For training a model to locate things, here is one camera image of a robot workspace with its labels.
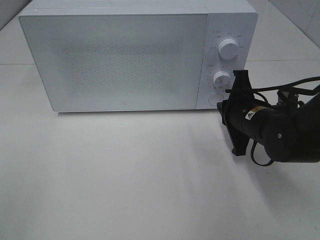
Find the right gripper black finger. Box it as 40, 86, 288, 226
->
232, 69, 252, 93
226, 125, 250, 157

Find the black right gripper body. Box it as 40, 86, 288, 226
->
218, 89, 258, 140

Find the white timer knob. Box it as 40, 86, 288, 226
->
212, 70, 231, 88

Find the round door release button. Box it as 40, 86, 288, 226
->
208, 94, 224, 106

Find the white microwave door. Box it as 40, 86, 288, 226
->
19, 14, 208, 112

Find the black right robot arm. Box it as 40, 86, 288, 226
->
217, 70, 320, 167

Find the upper white power knob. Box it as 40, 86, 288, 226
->
217, 37, 240, 60

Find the white microwave oven body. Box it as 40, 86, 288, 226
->
18, 0, 258, 112

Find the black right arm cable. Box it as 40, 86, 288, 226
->
224, 76, 320, 166

